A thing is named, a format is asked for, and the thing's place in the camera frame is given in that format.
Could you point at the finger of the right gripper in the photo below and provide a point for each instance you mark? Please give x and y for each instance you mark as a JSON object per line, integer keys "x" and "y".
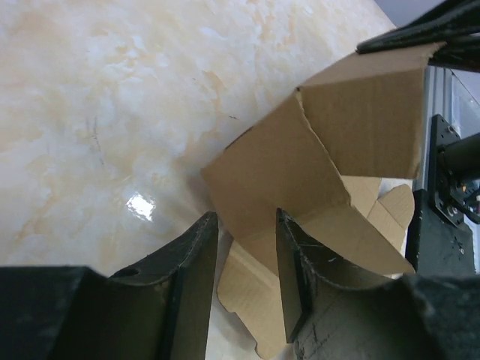
{"x": 454, "y": 23}

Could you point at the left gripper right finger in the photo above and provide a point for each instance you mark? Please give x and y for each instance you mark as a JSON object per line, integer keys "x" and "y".
{"x": 335, "y": 309}

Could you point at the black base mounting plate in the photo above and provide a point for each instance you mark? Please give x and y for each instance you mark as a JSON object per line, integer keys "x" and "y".
{"x": 439, "y": 241}

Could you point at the brown cardboard box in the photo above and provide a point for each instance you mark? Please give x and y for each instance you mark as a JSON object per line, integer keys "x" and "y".
{"x": 321, "y": 156}

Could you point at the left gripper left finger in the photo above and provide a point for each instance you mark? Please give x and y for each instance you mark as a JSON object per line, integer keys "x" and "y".
{"x": 156, "y": 308}

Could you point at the aluminium frame rail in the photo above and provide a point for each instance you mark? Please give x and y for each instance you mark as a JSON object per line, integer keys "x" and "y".
{"x": 454, "y": 94}

